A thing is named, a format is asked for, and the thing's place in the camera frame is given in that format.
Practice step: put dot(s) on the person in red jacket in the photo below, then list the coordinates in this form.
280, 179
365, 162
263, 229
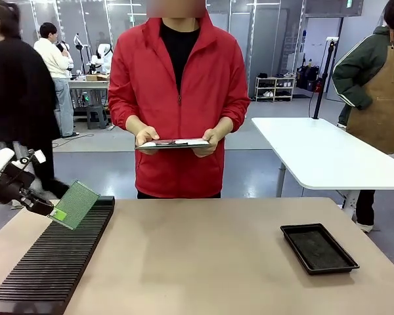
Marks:
180, 82

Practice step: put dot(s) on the person in white sweater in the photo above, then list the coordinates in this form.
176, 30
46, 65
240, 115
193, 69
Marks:
57, 65

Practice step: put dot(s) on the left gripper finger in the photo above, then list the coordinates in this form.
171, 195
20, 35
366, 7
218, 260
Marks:
46, 209
36, 195

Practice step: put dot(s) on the green perforated PCB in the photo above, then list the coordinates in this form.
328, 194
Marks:
80, 203

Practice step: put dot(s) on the person's right hand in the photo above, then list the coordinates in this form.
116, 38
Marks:
144, 135

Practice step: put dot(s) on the black bags pile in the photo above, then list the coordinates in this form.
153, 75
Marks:
309, 78

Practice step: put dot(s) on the grey background workbench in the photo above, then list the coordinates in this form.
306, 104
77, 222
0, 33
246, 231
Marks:
88, 86

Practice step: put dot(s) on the person's left hand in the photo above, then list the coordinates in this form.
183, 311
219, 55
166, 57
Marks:
215, 138

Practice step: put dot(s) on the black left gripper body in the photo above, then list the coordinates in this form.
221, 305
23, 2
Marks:
14, 193

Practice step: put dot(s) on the brown cardboard box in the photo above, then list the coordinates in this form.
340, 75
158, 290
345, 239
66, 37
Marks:
96, 77

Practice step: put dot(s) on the white shoe rack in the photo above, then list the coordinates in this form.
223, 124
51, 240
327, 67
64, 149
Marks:
275, 88

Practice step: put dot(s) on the dark clipboard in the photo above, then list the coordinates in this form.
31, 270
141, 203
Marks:
170, 147

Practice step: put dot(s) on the black plastic tray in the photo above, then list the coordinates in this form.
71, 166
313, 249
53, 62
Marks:
318, 249

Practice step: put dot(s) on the black pole stand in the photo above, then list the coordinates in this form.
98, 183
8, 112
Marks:
323, 78

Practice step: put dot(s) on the black slotted PCB rack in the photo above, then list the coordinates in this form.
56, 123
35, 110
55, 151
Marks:
56, 259

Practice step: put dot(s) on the white side table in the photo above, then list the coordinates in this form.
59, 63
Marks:
318, 151

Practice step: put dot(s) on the grey plastic stool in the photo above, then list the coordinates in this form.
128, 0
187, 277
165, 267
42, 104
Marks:
96, 116

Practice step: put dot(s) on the person in black coat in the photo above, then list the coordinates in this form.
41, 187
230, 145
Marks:
16, 92

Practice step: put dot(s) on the person's right forearm red sleeve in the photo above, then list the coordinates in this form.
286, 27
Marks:
121, 115

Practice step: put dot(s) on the dark wall screen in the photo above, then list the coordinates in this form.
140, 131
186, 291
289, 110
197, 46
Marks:
333, 6

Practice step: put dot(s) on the person's left forearm red sleeve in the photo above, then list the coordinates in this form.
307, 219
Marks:
236, 113

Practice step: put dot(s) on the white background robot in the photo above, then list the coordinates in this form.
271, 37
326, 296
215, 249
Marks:
102, 55

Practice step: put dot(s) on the person in brown apron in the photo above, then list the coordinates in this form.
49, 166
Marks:
377, 82

